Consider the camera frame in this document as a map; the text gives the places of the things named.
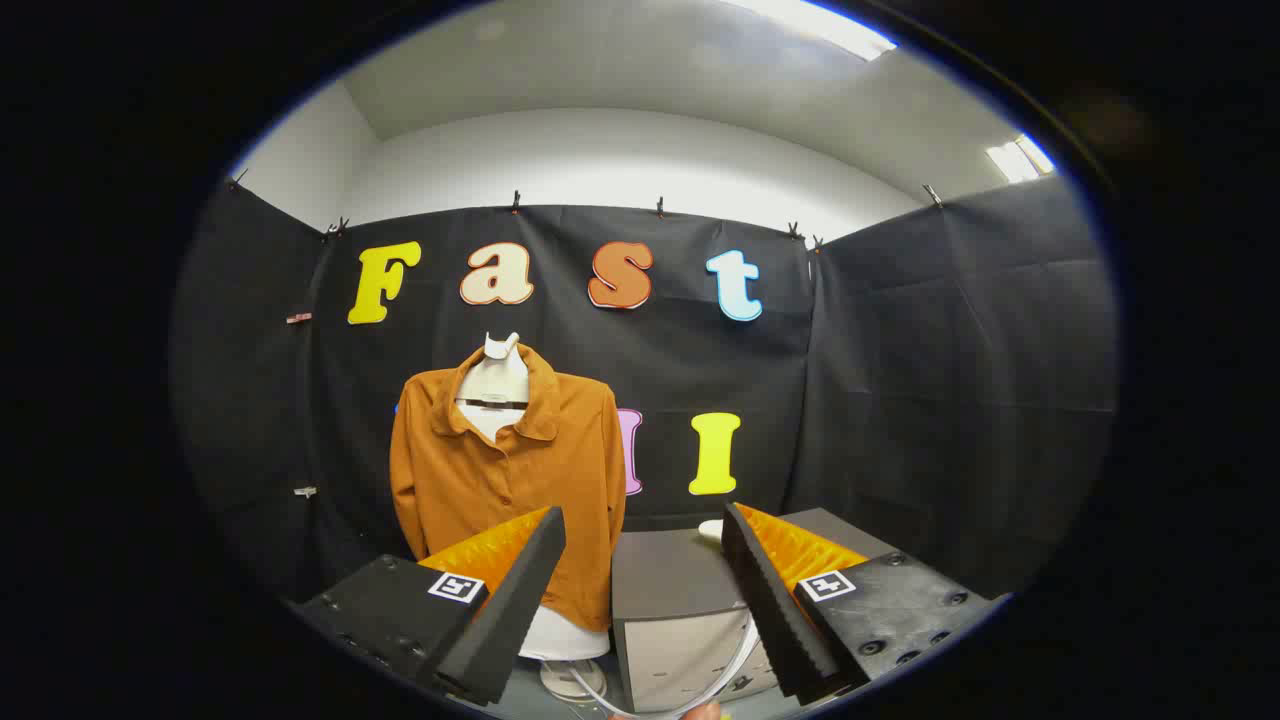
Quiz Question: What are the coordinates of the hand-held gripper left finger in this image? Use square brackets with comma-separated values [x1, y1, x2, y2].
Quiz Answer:
[290, 505, 567, 707]

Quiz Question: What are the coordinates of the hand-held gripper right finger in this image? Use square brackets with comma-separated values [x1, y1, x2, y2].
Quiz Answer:
[720, 502, 1006, 706]

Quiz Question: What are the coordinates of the orange-brown button shirt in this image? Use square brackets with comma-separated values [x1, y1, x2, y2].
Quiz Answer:
[390, 343, 628, 633]

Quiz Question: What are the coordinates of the grey cabinet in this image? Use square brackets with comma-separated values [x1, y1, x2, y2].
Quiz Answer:
[610, 507, 901, 714]

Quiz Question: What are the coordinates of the round white mannequin base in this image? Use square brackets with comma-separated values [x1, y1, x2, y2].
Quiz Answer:
[540, 658, 609, 704]

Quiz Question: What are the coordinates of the white mannequin torso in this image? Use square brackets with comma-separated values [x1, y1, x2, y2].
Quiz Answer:
[455, 332, 611, 661]

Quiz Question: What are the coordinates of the black backdrop cloth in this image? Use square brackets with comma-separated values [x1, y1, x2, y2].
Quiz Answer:
[170, 175, 1119, 606]

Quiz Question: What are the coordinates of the square ceiling light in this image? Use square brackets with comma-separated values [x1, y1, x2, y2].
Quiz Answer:
[985, 133, 1057, 184]

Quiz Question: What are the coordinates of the long ceiling light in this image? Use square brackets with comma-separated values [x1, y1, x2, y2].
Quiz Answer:
[725, 0, 898, 63]

